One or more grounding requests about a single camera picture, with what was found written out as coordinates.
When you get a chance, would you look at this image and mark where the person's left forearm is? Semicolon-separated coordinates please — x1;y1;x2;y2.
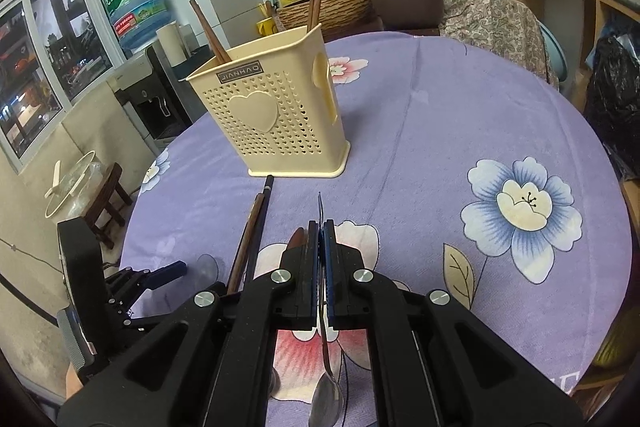
65;359;87;399

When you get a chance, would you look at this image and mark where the black plastic bag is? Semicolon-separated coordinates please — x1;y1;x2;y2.
584;34;640;180

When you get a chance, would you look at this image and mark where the wicker basin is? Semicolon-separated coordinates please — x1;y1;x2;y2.
276;0;374;32

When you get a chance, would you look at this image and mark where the white paper cup stack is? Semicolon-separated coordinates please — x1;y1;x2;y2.
156;21;182;63

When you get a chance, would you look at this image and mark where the blue water jug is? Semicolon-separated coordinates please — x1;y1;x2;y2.
98;0;169;53

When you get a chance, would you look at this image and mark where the paisley patterned cloth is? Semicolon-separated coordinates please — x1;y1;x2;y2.
440;0;560;90

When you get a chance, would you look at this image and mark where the sliding glass window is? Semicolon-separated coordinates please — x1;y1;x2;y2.
0;0;124;174

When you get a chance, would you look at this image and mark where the wooden shelf unit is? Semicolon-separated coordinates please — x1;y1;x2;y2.
510;0;640;108

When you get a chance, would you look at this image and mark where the small dark wooden stool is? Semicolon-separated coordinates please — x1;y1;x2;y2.
82;162;134;251

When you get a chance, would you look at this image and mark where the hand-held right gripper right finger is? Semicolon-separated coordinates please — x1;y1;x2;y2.
322;219;587;427

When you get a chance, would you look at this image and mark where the grey plastic spoon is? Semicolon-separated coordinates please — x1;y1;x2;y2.
196;253;221;285

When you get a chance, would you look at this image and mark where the cream perforated utensil holder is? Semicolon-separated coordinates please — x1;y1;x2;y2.
186;24;351;179

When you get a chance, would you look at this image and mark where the purple floral tablecloth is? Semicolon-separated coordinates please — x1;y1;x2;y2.
120;29;634;427

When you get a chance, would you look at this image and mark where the metal spoon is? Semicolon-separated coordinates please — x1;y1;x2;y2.
307;192;346;427

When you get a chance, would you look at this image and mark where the grey water dispenser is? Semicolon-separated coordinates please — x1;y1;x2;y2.
111;44;211;154

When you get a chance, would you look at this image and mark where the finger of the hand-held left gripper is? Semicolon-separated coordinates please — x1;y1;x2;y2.
106;260;187;296

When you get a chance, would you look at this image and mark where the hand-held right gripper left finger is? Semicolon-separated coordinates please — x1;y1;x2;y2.
59;219;321;427

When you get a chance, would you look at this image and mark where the light blue basin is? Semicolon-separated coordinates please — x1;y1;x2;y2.
540;19;569;84

